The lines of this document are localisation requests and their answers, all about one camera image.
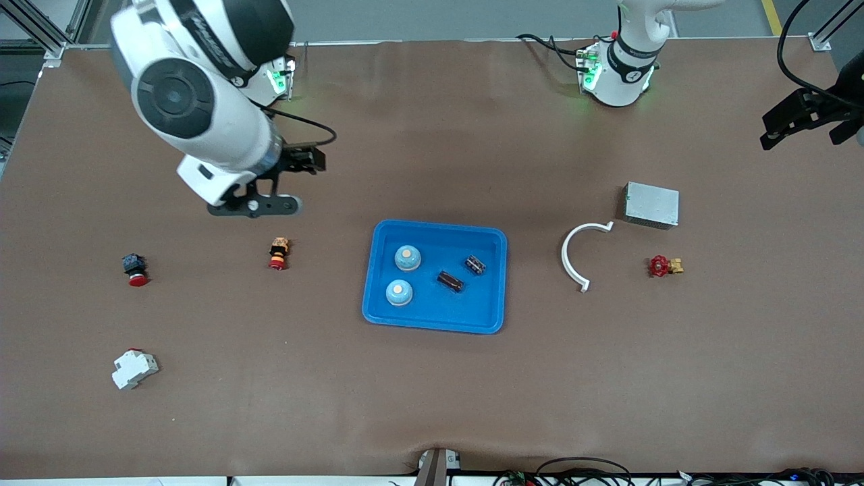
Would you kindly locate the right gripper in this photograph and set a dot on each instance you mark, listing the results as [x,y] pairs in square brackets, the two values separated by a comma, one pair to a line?
[291,160]

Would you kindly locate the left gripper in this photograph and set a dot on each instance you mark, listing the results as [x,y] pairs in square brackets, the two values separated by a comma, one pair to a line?
[831,108]

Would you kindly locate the blue desk bell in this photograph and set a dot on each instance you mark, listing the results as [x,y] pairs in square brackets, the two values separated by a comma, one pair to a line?
[399,293]
[408,258]

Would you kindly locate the brown electrolytic capacitor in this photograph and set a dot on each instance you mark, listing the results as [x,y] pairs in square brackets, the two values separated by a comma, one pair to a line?
[450,281]

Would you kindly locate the black electrolytic capacitor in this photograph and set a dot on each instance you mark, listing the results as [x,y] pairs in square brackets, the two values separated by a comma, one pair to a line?
[475,264]

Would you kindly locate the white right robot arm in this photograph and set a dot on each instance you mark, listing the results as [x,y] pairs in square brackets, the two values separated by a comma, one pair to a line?
[229,128]

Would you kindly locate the blue plastic tray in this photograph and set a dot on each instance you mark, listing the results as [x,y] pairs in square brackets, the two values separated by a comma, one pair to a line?
[466,307]

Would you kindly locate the red yellow emergency stop button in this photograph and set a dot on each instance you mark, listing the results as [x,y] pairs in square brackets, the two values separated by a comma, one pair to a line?
[277,256]

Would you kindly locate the red push button black body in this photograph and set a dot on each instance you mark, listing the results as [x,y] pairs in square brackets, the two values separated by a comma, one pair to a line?
[133,264]

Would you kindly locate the grey metal power supply box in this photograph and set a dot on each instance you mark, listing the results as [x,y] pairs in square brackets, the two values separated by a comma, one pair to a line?
[651,204]

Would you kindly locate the white circuit breaker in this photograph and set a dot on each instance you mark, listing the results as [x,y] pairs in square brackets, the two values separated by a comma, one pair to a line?
[133,370]

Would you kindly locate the brown table cover mat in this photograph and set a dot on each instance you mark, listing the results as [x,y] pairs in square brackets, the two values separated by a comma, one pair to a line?
[432,391]

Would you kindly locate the white curved plastic clamp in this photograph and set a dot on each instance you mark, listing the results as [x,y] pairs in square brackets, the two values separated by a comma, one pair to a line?
[564,258]

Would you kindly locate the aluminium frame post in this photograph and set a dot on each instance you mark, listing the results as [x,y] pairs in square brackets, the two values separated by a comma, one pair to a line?
[820,42]
[52,50]

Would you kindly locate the grey metal bracket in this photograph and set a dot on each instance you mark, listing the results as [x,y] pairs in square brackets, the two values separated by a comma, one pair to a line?
[435,469]

